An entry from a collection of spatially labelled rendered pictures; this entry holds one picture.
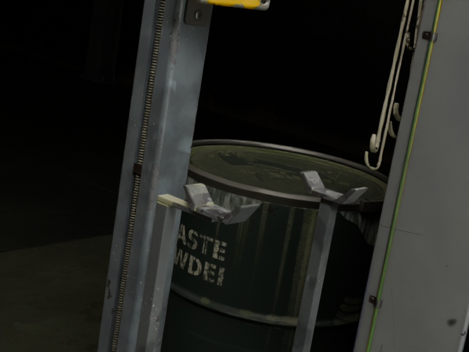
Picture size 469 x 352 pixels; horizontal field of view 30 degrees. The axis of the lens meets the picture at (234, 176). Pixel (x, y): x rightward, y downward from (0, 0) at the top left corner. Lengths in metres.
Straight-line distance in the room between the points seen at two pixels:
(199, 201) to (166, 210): 0.05
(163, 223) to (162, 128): 0.14
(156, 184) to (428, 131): 0.51
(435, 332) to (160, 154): 0.59
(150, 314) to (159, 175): 0.17
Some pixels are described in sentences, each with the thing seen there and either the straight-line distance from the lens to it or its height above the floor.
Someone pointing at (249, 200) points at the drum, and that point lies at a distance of 1.92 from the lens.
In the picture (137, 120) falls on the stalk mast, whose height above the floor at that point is 1.14.
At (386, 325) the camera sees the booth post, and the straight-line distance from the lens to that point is 1.45.
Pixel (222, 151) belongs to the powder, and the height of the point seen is 0.86.
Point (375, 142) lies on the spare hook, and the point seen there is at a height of 1.10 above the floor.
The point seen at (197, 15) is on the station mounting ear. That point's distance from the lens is 1.01.
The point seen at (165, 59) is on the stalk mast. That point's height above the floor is 1.22.
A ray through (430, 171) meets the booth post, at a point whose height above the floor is 1.08.
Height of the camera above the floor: 1.33
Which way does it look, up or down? 13 degrees down
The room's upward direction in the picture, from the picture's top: 9 degrees clockwise
